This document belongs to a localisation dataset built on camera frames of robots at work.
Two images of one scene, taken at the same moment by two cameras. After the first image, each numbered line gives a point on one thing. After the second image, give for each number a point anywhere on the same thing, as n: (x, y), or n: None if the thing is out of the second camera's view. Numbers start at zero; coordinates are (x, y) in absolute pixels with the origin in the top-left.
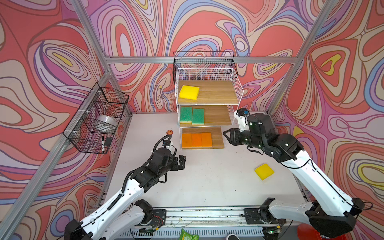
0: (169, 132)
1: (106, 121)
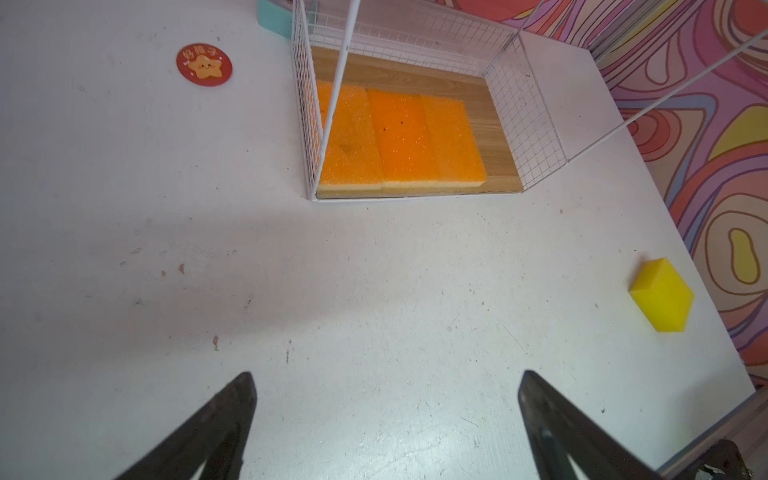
0: (204, 64)
1: None
